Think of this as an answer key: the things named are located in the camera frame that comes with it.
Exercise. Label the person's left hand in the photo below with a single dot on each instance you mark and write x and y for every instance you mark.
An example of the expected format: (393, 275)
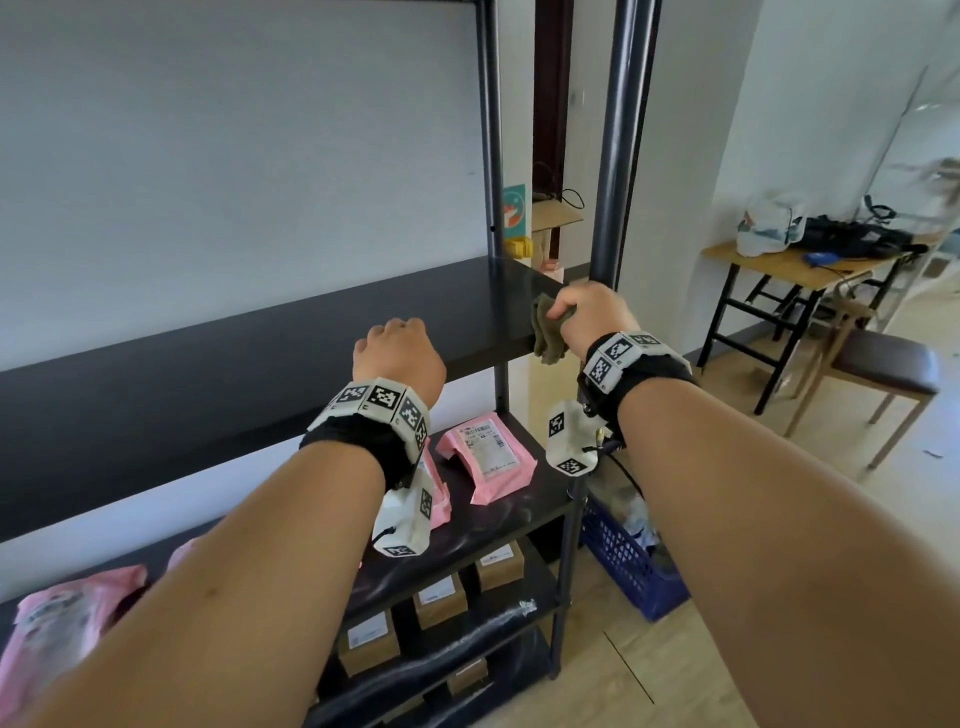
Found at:
(397, 360)

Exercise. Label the person's right hand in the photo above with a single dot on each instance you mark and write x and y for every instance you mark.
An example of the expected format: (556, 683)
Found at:
(596, 315)

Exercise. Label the green and pink cleaning cloth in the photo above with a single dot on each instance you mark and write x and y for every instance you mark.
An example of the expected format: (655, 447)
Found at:
(547, 341)

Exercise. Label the dark metal shelf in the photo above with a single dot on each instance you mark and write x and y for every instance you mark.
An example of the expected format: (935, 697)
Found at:
(225, 390)

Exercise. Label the group of brown cardboard boxes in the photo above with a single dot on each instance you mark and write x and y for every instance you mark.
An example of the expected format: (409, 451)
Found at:
(439, 600)

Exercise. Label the person's left forearm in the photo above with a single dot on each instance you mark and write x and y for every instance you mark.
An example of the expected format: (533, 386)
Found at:
(225, 592)

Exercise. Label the person's right forearm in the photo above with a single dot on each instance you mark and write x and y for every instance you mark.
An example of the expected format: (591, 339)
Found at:
(787, 540)

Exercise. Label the black marker wristband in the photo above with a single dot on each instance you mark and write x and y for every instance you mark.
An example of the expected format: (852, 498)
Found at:
(352, 439)
(652, 375)

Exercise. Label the small yellow object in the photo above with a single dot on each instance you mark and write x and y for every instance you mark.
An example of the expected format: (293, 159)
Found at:
(517, 247)

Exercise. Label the small wooden table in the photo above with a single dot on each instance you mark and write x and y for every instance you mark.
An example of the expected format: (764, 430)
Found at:
(555, 216)

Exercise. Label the white marker cube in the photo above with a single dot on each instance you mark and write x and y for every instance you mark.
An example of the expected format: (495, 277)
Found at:
(570, 442)

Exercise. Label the colourful printed box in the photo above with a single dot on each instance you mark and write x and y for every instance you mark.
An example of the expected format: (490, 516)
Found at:
(514, 214)

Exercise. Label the white plastic bag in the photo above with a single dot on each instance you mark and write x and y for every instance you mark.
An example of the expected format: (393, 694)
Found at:
(769, 229)

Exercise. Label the wooden desk with black legs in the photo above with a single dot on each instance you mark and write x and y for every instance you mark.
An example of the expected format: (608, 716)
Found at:
(787, 262)

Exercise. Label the small blue object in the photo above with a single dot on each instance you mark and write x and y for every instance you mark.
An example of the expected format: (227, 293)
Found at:
(821, 260)

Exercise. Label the blue plastic crate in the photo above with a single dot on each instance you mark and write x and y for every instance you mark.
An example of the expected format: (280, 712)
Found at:
(622, 562)

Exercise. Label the black gear pile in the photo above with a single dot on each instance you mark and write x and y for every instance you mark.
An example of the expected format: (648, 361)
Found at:
(855, 240)

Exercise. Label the wooden chair with grey seat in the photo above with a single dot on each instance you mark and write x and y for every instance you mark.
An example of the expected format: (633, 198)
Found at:
(885, 360)

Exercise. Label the white display shelving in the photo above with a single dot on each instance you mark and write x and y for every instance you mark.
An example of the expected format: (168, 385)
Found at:
(937, 172)

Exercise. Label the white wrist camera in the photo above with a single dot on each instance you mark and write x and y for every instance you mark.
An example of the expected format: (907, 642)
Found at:
(401, 525)

